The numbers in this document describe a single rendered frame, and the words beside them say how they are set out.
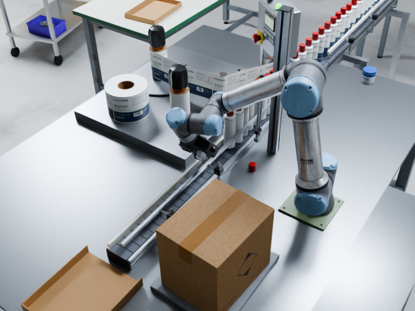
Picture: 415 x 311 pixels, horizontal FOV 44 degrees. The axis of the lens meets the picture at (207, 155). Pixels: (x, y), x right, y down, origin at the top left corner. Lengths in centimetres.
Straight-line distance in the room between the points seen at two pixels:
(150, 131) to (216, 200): 79
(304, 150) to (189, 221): 44
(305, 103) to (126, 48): 353
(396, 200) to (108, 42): 355
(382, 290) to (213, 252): 64
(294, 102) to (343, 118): 101
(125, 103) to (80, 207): 54
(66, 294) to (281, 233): 80
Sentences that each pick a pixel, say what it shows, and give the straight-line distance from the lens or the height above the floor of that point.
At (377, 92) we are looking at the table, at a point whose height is 83.
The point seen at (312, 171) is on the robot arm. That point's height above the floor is 114.
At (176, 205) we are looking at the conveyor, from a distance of 201.
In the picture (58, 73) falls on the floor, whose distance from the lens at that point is 473.
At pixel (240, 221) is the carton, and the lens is 162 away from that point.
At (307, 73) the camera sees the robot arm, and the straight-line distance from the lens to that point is 164.
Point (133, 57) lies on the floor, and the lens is 484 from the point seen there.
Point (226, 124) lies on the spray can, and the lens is 218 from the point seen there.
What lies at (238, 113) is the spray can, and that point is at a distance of 220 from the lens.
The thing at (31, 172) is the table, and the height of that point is 83.
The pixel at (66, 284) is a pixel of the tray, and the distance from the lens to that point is 189.
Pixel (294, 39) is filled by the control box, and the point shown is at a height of 136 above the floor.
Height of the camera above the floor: 230
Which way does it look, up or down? 40 degrees down
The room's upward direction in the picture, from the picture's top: 1 degrees counter-clockwise
